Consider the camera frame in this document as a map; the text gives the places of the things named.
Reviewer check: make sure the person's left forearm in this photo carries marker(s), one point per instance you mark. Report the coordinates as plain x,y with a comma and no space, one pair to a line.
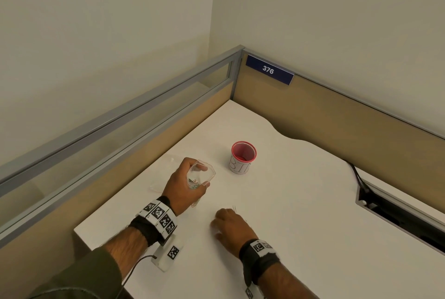
125,244

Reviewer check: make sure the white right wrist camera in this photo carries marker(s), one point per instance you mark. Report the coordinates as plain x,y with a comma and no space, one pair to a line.
251,293

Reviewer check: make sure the blue sign plate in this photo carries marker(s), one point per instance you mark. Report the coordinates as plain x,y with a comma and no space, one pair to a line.
267,70

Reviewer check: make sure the left wristband with marker tags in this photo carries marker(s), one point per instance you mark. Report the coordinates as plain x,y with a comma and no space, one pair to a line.
160,217

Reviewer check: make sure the beige partition panel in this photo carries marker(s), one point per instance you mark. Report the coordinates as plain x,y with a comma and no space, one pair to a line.
347,121

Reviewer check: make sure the person's left hand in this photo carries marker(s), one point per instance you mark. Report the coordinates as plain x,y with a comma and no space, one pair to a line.
177,191

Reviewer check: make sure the small clear plastic bag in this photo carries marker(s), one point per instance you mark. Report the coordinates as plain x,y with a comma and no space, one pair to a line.
203,173

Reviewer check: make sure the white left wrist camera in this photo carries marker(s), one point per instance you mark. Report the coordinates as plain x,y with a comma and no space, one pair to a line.
170,253

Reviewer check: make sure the person's right hand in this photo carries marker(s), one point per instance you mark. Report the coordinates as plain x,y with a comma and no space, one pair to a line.
233,231

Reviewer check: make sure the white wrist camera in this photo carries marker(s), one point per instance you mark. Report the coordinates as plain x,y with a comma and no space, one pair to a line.
251,293
170,253

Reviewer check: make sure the red cup with paper label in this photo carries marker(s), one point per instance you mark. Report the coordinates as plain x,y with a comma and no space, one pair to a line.
240,166

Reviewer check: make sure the stack of clear plastic bags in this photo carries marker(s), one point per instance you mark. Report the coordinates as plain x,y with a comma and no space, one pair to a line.
165,177

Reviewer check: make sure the olive green sleeve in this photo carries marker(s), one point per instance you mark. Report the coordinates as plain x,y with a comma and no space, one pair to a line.
80,278

